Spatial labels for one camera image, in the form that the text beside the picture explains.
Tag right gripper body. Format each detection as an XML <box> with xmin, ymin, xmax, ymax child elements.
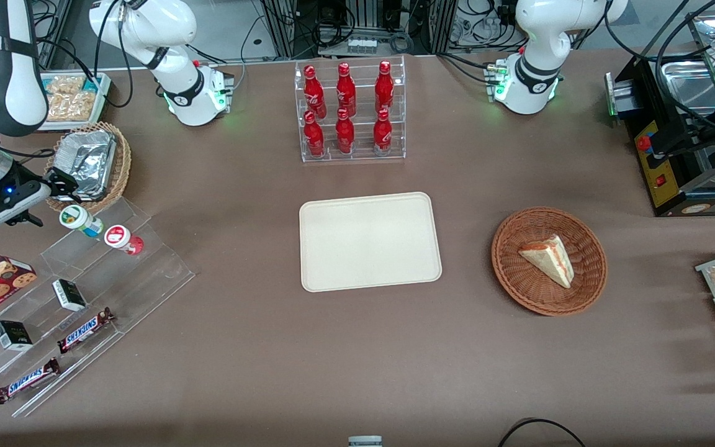
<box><xmin>0</xmin><ymin>179</ymin><xmax>54</xmax><ymax>228</ymax></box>

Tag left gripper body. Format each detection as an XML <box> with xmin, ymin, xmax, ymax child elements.
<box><xmin>648</xmin><ymin>121</ymin><xmax>715</xmax><ymax>159</ymax></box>

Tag aluminium foil tray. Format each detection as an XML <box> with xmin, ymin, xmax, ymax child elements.
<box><xmin>53</xmin><ymin>130</ymin><xmax>117</xmax><ymax>201</ymax></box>

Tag red gum bottle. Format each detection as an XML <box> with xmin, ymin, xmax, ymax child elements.
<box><xmin>104</xmin><ymin>224</ymin><xmax>145</xmax><ymax>256</ymax></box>

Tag beige plastic tray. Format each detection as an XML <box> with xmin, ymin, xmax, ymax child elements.
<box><xmin>299</xmin><ymin>191</ymin><xmax>443</xmax><ymax>293</ymax></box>

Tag steel pan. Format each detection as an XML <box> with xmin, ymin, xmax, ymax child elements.
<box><xmin>660</xmin><ymin>58</ymin><xmax>715</xmax><ymax>117</ymax></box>

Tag black machine with yellow panel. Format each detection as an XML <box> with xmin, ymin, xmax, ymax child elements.
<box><xmin>605</xmin><ymin>55</ymin><xmax>715</xmax><ymax>217</ymax></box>

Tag foil trays in basket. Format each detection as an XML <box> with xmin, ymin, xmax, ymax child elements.
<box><xmin>43</xmin><ymin>121</ymin><xmax>132</xmax><ymax>215</ymax></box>

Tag clear peanut snack bag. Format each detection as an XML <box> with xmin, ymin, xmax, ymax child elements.
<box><xmin>47</xmin><ymin>92</ymin><xmax>96</xmax><ymax>123</ymax></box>
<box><xmin>47</xmin><ymin>75</ymin><xmax>87</xmax><ymax>94</ymax></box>

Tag white snack bin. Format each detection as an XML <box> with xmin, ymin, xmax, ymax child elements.
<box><xmin>37</xmin><ymin>71</ymin><xmax>112</xmax><ymax>133</ymax></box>

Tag small black box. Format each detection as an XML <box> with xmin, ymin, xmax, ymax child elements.
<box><xmin>0</xmin><ymin>320</ymin><xmax>34</xmax><ymax>353</ymax></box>
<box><xmin>52</xmin><ymin>278</ymin><xmax>88</xmax><ymax>313</ymax></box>

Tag clear acrylic stepped shelf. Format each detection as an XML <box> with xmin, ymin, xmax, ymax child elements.
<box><xmin>0</xmin><ymin>197</ymin><xmax>196</xmax><ymax>418</ymax></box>

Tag Snickers bar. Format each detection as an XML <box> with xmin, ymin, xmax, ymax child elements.
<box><xmin>0</xmin><ymin>357</ymin><xmax>61</xmax><ymax>405</ymax></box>
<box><xmin>56</xmin><ymin>307</ymin><xmax>115</xmax><ymax>355</ymax></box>

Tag triangular sandwich slice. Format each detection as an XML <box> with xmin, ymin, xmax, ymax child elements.
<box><xmin>518</xmin><ymin>233</ymin><xmax>576</xmax><ymax>290</ymax></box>

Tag round brown wicker basket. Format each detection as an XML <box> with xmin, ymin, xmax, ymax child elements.
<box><xmin>491</xmin><ymin>206</ymin><xmax>608</xmax><ymax>317</ymax></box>

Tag red cola bottle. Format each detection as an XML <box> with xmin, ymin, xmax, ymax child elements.
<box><xmin>335</xmin><ymin>108</ymin><xmax>356</xmax><ymax>155</ymax></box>
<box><xmin>303</xmin><ymin>111</ymin><xmax>326</xmax><ymax>159</ymax></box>
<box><xmin>335</xmin><ymin>62</ymin><xmax>358</xmax><ymax>118</ymax></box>
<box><xmin>374</xmin><ymin>60</ymin><xmax>395</xmax><ymax>115</ymax></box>
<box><xmin>372</xmin><ymin>108</ymin><xmax>393</xmax><ymax>156</ymax></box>
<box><xmin>303</xmin><ymin>65</ymin><xmax>328</xmax><ymax>119</ymax></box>

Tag clear acrylic bottle rack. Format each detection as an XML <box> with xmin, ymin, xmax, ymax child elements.
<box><xmin>294</xmin><ymin>55</ymin><xmax>407</xmax><ymax>164</ymax></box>

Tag black cable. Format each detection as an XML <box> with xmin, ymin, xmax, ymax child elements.
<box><xmin>497</xmin><ymin>418</ymin><xmax>588</xmax><ymax>447</ymax></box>

